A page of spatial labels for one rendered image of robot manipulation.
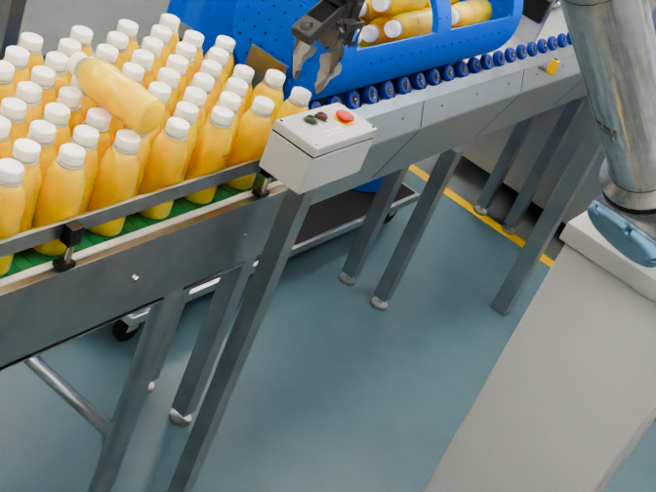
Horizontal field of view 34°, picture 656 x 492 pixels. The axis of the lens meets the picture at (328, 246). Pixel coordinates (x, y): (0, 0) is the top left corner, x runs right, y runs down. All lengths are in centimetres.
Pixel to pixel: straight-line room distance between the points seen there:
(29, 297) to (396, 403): 172
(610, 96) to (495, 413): 89
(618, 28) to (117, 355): 189
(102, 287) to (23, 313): 17
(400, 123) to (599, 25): 127
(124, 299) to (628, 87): 92
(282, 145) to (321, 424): 128
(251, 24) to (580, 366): 98
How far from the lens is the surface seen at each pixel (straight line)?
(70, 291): 178
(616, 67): 153
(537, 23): 344
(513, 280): 380
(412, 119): 273
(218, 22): 280
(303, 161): 190
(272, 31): 231
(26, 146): 165
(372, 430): 310
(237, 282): 256
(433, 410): 328
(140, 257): 186
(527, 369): 218
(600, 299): 207
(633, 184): 174
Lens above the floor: 193
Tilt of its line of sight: 31 degrees down
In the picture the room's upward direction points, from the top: 24 degrees clockwise
